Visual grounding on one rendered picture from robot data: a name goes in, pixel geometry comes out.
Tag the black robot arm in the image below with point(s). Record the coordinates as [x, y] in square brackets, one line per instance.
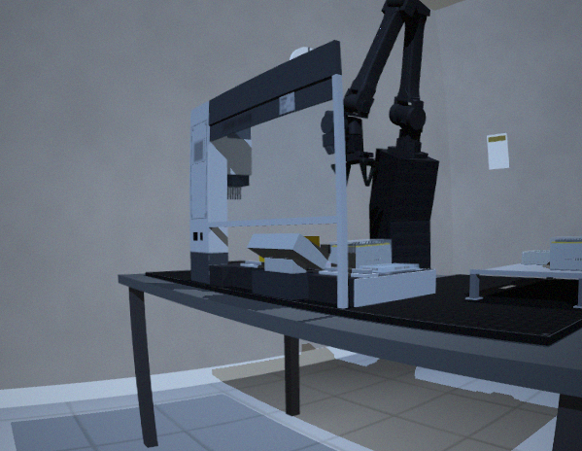
[409, 117]

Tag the translucent white well plate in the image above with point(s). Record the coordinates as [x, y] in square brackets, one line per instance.
[391, 267]

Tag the yellow open bin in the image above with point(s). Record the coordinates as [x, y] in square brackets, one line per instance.
[314, 239]

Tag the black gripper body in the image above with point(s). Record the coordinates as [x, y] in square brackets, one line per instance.
[354, 157]

